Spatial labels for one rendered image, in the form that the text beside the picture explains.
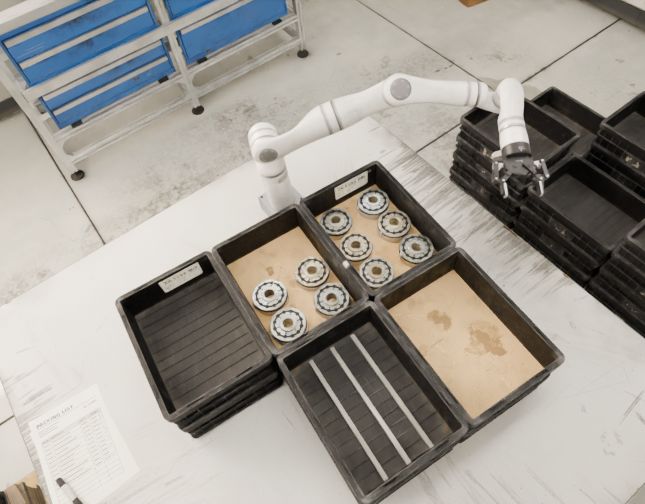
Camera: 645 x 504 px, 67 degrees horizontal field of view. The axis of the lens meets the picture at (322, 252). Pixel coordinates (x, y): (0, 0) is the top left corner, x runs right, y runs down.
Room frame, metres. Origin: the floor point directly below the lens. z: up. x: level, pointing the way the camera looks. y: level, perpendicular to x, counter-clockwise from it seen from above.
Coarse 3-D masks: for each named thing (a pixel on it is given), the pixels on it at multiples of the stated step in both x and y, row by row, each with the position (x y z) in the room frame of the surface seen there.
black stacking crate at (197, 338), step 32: (160, 288) 0.74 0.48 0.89; (192, 288) 0.76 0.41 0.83; (224, 288) 0.74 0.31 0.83; (128, 320) 0.63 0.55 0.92; (160, 320) 0.66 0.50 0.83; (192, 320) 0.65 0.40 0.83; (224, 320) 0.63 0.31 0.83; (160, 352) 0.56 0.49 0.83; (192, 352) 0.55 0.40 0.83; (224, 352) 0.54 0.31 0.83; (256, 352) 0.52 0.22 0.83; (160, 384) 0.45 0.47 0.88; (192, 384) 0.46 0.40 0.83; (256, 384) 0.43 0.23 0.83; (192, 416) 0.37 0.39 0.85
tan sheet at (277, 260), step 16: (288, 240) 0.88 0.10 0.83; (304, 240) 0.87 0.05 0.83; (256, 256) 0.84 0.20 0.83; (272, 256) 0.83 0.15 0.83; (288, 256) 0.82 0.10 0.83; (304, 256) 0.81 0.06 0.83; (320, 256) 0.80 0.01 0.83; (240, 272) 0.79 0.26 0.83; (256, 272) 0.78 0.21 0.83; (272, 272) 0.77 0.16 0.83; (288, 272) 0.76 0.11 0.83; (240, 288) 0.73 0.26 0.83; (288, 288) 0.71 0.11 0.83; (288, 304) 0.65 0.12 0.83; (304, 304) 0.65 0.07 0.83; (320, 320) 0.59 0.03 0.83
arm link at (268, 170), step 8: (256, 128) 1.11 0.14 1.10; (264, 128) 1.10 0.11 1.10; (272, 128) 1.11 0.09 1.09; (248, 136) 1.11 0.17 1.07; (256, 136) 1.08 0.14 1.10; (280, 160) 1.08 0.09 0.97; (264, 168) 1.06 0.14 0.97; (272, 168) 1.06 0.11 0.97; (280, 168) 1.06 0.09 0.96; (264, 176) 1.05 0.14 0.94; (272, 176) 1.05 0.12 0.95
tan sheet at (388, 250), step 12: (360, 192) 1.03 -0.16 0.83; (348, 204) 0.98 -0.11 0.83; (360, 216) 0.93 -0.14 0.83; (360, 228) 0.88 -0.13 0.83; (372, 228) 0.88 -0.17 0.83; (336, 240) 0.85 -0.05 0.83; (372, 240) 0.83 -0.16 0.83; (384, 240) 0.82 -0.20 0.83; (384, 252) 0.78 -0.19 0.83; (396, 252) 0.77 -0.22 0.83; (396, 264) 0.73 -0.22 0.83; (396, 276) 0.69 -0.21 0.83
